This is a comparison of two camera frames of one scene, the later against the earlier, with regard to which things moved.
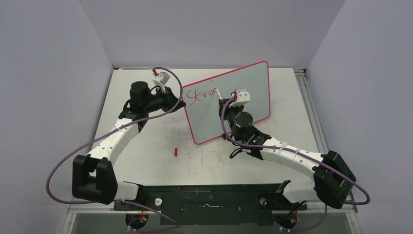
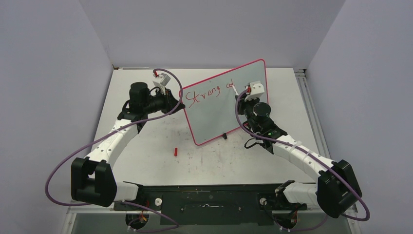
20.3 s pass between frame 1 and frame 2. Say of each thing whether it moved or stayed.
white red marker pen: moved
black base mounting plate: stayed
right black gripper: moved
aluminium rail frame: stayed
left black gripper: stayed
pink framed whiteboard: stayed
